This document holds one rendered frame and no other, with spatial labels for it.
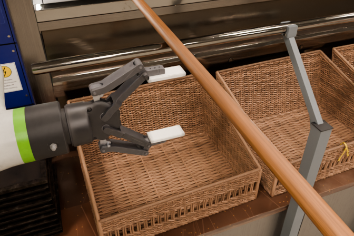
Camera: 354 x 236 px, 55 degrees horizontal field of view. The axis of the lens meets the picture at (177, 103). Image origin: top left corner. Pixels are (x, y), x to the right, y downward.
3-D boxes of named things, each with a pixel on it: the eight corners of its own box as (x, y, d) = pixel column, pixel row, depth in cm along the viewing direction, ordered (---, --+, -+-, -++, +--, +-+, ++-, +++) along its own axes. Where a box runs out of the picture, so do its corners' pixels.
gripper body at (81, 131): (59, 94, 60) (112, 85, 62) (68, 132, 64) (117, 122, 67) (64, 118, 54) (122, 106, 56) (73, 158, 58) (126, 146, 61)
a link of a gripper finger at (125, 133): (106, 125, 60) (101, 131, 60) (154, 147, 66) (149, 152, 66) (102, 113, 63) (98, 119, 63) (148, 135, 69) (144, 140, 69)
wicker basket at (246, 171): (76, 154, 141) (64, 98, 125) (200, 122, 158) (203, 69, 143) (101, 257, 104) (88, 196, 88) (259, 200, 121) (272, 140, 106)
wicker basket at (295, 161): (209, 122, 159) (213, 69, 143) (307, 97, 176) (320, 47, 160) (271, 199, 121) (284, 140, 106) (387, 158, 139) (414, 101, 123)
